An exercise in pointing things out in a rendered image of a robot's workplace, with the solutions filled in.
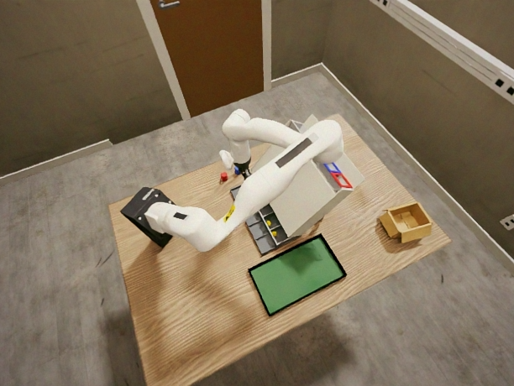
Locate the red square frame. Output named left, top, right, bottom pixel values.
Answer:
left=331, top=172, right=353, bottom=188

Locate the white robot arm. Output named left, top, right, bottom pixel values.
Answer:
left=144, top=109, right=344, bottom=252

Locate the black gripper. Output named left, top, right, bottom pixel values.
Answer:
left=233, top=156, right=252, bottom=180

